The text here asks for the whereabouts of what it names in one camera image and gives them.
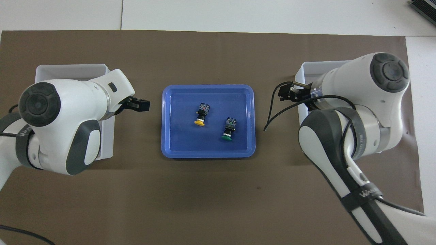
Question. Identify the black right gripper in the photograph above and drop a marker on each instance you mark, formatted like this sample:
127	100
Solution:
303	95

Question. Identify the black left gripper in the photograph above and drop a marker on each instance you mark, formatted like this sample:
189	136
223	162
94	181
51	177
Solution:
126	104

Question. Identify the yellow push button switch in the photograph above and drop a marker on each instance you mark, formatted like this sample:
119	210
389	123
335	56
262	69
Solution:
203	109

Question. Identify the green push button switch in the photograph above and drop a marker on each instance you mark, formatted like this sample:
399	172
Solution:
230	123

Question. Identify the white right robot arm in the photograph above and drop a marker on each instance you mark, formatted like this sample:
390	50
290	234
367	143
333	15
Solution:
354	78

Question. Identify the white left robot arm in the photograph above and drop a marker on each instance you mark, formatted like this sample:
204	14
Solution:
81	95

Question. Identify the translucent white plastic box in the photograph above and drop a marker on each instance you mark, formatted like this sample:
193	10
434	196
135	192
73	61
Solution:
313	68
68	71

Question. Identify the blue plastic tray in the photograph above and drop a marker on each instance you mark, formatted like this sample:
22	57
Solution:
184	143

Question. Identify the brown table mat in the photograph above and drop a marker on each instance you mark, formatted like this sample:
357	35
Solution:
204	204

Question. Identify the dark grey ribbed device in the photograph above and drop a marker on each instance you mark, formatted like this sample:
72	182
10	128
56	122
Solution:
425	6

